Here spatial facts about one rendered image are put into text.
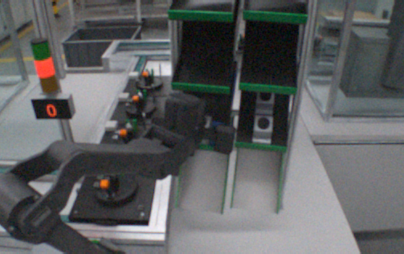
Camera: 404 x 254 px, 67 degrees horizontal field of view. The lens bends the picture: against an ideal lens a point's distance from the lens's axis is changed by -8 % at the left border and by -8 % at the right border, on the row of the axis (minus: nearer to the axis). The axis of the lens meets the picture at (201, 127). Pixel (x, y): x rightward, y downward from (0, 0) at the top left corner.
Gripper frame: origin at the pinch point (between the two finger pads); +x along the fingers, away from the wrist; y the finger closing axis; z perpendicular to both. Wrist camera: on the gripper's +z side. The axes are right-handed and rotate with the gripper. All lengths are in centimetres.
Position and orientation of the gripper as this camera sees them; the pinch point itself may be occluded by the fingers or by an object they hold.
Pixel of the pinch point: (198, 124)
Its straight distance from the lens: 76.3
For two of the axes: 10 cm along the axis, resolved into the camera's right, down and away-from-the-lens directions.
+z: 1.2, -9.3, -3.4
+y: -9.5, -2.1, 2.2
